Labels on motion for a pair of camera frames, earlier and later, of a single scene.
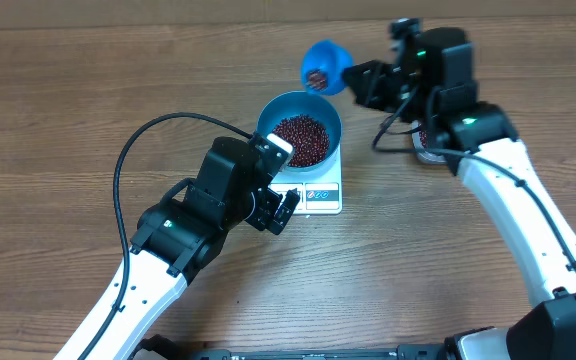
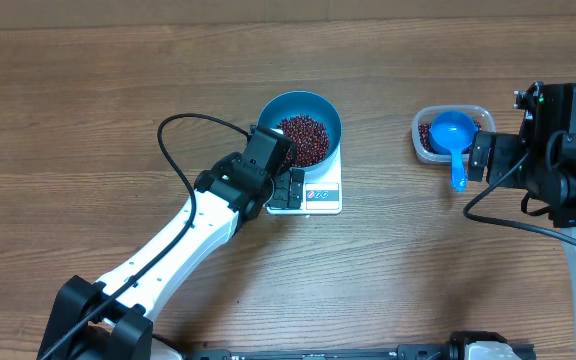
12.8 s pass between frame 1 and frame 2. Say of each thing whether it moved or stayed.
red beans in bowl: stayed
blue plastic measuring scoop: moved
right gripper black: moved
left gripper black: moved
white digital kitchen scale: stayed
